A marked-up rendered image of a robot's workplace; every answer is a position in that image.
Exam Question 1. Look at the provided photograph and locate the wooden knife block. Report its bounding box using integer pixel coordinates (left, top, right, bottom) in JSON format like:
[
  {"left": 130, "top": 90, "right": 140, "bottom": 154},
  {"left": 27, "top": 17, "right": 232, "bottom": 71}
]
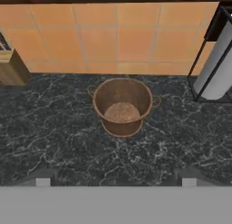
[{"left": 0, "top": 32, "right": 32, "bottom": 86}]

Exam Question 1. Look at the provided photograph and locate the white paper towel roll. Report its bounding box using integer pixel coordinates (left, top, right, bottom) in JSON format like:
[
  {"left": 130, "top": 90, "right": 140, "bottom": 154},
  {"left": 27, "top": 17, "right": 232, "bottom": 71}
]
[{"left": 193, "top": 19, "right": 232, "bottom": 101}]

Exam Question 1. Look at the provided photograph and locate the black wire paper towel holder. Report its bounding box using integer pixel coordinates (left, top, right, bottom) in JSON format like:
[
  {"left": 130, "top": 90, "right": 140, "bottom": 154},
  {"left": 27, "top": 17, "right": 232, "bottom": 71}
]
[{"left": 187, "top": 5, "right": 232, "bottom": 103}]

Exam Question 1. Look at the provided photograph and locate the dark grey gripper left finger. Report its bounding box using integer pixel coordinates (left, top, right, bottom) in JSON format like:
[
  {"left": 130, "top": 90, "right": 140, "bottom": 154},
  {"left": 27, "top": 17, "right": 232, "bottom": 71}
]
[{"left": 15, "top": 169, "right": 58, "bottom": 187}]

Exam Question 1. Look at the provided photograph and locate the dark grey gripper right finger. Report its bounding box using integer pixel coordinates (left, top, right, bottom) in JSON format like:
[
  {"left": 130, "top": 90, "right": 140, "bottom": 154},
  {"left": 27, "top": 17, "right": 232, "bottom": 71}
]
[{"left": 175, "top": 167, "right": 222, "bottom": 187}]

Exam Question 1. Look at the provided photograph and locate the brown woven basket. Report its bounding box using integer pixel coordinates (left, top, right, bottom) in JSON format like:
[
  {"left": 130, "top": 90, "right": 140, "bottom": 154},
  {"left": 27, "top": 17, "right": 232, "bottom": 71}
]
[{"left": 87, "top": 77, "right": 162, "bottom": 138}]

